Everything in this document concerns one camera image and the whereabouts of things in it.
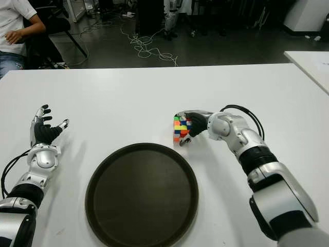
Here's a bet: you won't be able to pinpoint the person in white shirt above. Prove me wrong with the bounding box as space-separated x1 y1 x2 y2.
0 0 47 78

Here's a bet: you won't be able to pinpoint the tangled white floor cable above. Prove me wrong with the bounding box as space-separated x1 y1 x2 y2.
120 25 178 67

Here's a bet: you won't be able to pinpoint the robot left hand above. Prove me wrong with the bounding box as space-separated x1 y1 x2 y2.
29 104 70 149

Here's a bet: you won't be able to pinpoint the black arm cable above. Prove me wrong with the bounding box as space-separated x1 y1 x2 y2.
0 149 33 199
220 104 265 141

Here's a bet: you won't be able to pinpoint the silver humanoid robot legs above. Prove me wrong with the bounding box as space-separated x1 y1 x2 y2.
163 0 182 41

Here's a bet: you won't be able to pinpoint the multicoloured Rubik's cube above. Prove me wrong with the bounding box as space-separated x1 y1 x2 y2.
172 115 193 144

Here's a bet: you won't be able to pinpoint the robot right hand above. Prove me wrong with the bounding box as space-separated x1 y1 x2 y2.
174 109 215 147

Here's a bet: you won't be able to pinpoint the black office chair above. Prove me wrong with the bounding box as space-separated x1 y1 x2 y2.
23 0 88 70

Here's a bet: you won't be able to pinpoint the white side table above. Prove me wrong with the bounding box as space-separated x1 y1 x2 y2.
283 50 329 95

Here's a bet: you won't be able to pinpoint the black box cabinet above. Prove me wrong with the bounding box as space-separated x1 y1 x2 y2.
135 0 165 37

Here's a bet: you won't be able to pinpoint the dark brown round plate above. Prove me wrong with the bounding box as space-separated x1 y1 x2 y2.
84 143 200 247

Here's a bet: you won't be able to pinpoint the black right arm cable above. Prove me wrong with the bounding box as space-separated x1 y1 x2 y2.
220 104 265 141

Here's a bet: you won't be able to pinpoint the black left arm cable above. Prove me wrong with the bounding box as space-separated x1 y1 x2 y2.
0 149 33 199

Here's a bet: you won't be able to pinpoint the white cabinet with black base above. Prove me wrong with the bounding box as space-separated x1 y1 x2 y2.
282 0 329 33

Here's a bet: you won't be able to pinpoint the white glass-front cabinet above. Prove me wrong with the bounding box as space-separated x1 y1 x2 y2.
63 0 85 23

